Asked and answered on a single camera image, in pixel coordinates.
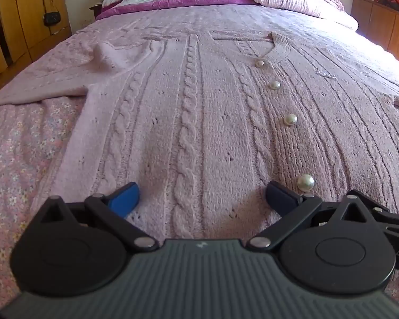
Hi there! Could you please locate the pink floral bedspread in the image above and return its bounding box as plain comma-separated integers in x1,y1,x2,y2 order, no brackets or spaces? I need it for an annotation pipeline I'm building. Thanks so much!
0,5,399,309

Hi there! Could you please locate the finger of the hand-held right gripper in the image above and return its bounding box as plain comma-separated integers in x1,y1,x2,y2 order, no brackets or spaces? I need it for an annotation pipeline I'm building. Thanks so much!
354,189,399,240

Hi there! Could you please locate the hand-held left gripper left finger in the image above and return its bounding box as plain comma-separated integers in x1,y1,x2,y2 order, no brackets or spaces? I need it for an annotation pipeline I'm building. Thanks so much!
36,182,158,252

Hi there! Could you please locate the pink cable-knit cardigan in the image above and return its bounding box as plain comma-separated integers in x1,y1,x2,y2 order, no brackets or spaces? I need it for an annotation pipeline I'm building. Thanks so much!
0,30,399,240

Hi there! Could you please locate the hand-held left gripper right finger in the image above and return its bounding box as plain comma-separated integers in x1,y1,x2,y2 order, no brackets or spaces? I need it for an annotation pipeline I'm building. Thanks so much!
246,181,381,250

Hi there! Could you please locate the small black bag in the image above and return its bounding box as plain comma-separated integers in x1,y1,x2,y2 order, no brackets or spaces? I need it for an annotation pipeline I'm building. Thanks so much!
43,11,61,26

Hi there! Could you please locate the wooden wardrobe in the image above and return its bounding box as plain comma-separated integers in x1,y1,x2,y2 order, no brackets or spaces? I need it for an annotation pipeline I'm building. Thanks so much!
0,0,72,85

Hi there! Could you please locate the wooden cabinet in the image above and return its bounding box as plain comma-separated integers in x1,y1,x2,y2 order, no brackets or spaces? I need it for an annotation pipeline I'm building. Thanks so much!
351,0,399,62

